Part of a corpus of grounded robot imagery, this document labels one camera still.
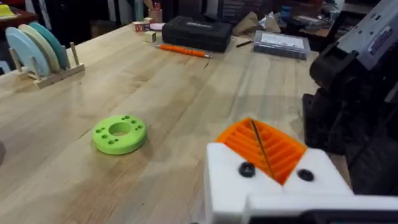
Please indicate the wooden cup with tools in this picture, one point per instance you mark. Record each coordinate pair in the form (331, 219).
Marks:
(155, 14)

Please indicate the teal plate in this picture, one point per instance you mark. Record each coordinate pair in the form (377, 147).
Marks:
(56, 45)

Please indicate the grey rounded object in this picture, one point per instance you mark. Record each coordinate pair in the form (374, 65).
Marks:
(2, 152)

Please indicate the left gripper white and orange right finger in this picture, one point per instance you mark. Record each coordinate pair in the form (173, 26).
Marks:
(317, 174)

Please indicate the crumpled brown paper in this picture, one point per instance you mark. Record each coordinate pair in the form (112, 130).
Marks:
(248, 25)

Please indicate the cream plate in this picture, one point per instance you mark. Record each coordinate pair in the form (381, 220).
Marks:
(43, 46)

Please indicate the yellow object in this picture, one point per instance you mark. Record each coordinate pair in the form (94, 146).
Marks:
(6, 11)

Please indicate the orange pen-shaped tool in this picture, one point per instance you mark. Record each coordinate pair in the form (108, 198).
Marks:
(183, 50)

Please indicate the green disc with holes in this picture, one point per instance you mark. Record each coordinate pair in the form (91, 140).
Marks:
(119, 137)

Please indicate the black pen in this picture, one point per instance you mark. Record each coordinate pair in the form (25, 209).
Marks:
(244, 43)

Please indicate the red and white toy blocks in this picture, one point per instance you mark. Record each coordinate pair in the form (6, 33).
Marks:
(141, 25)

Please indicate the small wooden block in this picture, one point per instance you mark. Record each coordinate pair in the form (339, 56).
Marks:
(150, 36)

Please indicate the clear plastic parts box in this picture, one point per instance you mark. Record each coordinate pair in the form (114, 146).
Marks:
(281, 45)

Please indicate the black tool case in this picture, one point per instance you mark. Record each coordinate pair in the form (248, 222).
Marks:
(196, 32)

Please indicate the wooden peg rack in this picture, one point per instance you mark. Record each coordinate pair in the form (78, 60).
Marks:
(53, 76)

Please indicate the light blue plate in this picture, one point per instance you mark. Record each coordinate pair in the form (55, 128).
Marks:
(26, 49)

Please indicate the left gripper white and orange left finger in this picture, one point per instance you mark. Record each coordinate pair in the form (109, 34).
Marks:
(227, 174)

